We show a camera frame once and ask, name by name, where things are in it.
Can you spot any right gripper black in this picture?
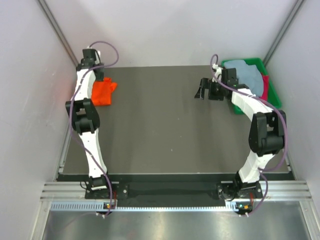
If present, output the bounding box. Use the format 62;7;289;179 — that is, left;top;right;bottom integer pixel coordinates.
195;78;227;101

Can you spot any orange t shirt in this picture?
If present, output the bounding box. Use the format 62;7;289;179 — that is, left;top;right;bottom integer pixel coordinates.
91;77;118;107

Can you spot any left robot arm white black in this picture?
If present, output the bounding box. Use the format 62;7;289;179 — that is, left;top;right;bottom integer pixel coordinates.
65;47;114;199

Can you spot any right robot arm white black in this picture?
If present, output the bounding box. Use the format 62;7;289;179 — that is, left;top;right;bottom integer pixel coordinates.
194;64;286;198

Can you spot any grey blue t shirt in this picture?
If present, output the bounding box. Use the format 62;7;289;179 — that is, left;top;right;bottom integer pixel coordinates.
224;59;264;97

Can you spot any magenta t shirt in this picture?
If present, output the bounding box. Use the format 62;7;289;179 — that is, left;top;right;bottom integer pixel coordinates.
260;74;269;101

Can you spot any green plastic bin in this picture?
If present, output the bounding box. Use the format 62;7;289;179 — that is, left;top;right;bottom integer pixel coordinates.
221;57;283;115

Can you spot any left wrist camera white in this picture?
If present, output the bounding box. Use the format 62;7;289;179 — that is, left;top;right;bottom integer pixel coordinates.
87;47;101;64

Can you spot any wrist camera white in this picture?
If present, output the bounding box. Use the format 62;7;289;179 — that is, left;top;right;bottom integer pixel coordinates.
87;47;101;64
212;63;223;83

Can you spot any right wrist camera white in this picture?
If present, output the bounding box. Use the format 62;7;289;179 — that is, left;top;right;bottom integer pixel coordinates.
212;63;223;83

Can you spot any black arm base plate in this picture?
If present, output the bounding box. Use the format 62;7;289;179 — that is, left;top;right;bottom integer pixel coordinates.
84;173;263;208

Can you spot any aluminium frame rail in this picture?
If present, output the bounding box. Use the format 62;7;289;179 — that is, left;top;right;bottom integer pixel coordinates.
40;180;312;202

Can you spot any grey slotted cable duct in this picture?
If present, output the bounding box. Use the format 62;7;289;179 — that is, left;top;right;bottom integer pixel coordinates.
50;201;239;212

